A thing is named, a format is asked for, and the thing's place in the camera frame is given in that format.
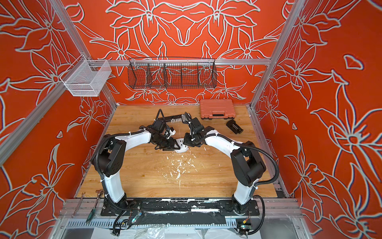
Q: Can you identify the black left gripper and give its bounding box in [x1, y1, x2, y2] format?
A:
[154, 134, 181, 150]

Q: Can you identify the white alarm clock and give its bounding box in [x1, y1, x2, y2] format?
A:
[174, 138, 189, 153]

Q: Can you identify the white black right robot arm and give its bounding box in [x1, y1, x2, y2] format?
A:
[181, 112, 280, 237]

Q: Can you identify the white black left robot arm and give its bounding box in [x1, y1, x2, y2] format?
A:
[92, 109, 182, 236]

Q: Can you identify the black white screwdriver bit holder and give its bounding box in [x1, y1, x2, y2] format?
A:
[164, 113, 192, 124]

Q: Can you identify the red plastic tool case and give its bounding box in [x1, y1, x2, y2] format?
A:
[200, 99, 236, 120]

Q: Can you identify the black small vise clamp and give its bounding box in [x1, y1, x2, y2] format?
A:
[226, 119, 243, 134]

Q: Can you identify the clear plastic bag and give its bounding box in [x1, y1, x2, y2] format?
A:
[134, 226, 167, 239]

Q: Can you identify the metal wrench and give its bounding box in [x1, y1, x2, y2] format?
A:
[71, 192, 86, 218]

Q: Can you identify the black wire wall basket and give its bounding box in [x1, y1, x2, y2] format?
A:
[127, 57, 217, 90]

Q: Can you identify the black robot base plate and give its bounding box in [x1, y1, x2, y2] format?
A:
[100, 198, 260, 217]

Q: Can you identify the white wire wall basket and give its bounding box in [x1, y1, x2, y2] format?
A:
[60, 60, 111, 97]

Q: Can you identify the green handled screwdriver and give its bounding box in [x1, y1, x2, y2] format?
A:
[86, 190, 104, 224]

